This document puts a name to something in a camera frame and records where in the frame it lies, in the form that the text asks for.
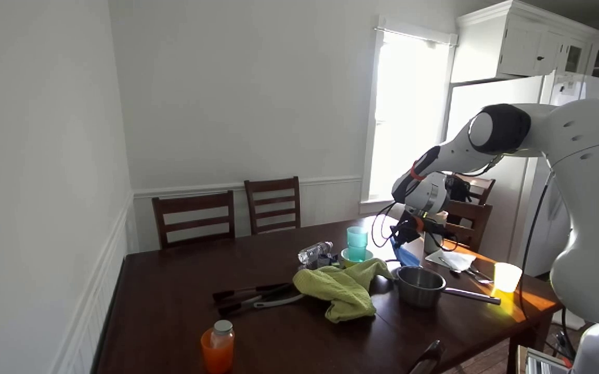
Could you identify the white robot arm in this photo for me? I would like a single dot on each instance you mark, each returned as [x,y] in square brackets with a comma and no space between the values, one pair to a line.
[566,137]

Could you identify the white upper cabinets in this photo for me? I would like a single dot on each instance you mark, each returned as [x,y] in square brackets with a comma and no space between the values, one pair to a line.
[517,41]

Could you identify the white cup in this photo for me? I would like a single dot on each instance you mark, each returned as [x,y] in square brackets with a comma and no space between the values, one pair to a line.
[506,278]

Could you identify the orange juice bottle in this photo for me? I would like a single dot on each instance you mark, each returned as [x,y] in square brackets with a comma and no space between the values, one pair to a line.
[220,348]

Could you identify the dark wooden chair left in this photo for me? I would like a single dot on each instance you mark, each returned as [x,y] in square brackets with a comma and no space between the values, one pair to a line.
[183,222]

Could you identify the bright window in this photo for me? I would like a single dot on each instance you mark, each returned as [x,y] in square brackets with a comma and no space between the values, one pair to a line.
[408,100]

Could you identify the silver metal pot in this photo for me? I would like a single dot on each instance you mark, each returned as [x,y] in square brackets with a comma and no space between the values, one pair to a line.
[423,288]

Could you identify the dark wooden chair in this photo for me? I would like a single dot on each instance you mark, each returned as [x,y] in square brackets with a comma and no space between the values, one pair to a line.
[183,222]
[274,205]
[466,209]

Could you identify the teal plastic cup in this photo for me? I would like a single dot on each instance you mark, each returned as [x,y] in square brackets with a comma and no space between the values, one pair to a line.
[357,245]

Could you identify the white refrigerator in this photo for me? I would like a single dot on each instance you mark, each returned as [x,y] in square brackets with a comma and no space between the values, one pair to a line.
[530,224]

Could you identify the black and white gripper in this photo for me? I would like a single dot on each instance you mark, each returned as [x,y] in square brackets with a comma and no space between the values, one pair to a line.
[411,225]

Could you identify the light green cloth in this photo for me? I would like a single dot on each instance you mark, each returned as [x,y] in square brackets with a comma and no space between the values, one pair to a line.
[344,288]

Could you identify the black handled knife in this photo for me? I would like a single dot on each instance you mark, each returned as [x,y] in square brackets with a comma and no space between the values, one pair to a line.
[254,304]

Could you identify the dark wooden chair middle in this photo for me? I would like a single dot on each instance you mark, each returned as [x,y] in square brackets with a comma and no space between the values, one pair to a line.
[274,205]

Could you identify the blue striped cloth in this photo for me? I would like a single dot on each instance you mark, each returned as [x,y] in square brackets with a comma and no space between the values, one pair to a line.
[408,258]

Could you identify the clear glass jar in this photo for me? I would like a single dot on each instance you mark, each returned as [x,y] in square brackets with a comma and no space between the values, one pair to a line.
[320,254]

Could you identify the white paper sheet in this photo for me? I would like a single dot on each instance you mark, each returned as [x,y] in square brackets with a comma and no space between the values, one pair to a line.
[455,261]

